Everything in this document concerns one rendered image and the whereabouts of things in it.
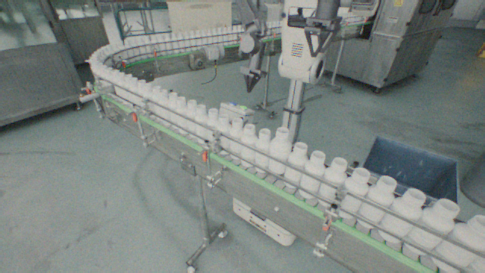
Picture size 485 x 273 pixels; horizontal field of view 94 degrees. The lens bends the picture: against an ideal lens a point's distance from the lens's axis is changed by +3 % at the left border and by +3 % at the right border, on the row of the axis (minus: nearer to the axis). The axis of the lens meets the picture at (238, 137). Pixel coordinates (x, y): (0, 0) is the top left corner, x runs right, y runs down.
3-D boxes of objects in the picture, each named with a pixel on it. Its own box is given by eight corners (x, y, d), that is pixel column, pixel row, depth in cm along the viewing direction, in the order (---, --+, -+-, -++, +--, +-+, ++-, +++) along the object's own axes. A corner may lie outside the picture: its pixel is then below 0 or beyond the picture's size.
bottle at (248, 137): (256, 158, 89) (258, 122, 79) (256, 168, 84) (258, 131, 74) (241, 157, 89) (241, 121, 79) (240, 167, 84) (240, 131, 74)
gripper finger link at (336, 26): (335, 53, 69) (343, 18, 64) (326, 58, 64) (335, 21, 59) (314, 49, 72) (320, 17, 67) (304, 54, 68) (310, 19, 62)
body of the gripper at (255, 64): (259, 75, 89) (264, 55, 87) (239, 70, 94) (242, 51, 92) (267, 76, 94) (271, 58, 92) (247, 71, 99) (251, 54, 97)
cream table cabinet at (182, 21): (218, 55, 554) (216, -1, 485) (232, 62, 512) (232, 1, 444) (176, 64, 503) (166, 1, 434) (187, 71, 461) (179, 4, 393)
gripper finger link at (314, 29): (330, 55, 67) (339, 20, 61) (321, 61, 62) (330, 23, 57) (309, 51, 70) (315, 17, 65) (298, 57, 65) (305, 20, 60)
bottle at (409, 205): (375, 237, 62) (401, 197, 52) (377, 221, 66) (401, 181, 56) (401, 248, 59) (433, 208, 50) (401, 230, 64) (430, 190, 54)
